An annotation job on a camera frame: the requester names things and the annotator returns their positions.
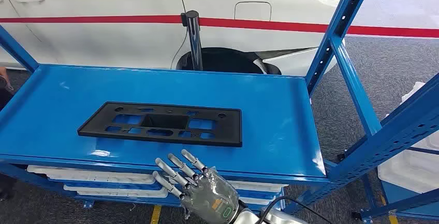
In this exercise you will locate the person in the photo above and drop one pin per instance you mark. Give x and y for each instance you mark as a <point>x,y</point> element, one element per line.
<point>3,75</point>

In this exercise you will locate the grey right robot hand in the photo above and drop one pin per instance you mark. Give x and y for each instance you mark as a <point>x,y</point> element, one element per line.
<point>212,198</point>

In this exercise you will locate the blue steel shelf rack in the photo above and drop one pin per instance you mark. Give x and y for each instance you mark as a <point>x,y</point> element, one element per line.
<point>274,112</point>
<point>394,195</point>

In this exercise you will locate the chrome barrier post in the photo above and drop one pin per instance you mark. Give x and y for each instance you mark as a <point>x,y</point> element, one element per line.
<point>195,44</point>

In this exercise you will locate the black plastic plate bracket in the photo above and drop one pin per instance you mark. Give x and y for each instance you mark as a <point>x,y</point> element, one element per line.
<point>229,130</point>

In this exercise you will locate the red barrier belt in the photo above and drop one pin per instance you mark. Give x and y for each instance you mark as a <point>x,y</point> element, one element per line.
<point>103,19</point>
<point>274,25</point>

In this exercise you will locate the white plastic crate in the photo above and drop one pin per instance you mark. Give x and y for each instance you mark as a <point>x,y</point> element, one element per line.
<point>260,186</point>
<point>103,178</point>
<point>120,192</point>
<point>411,171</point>
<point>253,201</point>

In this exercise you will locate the white car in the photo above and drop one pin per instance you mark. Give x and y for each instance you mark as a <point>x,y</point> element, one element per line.
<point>103,44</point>

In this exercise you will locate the yellow floor tape square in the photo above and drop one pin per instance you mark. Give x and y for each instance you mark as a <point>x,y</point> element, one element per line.
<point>156,215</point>

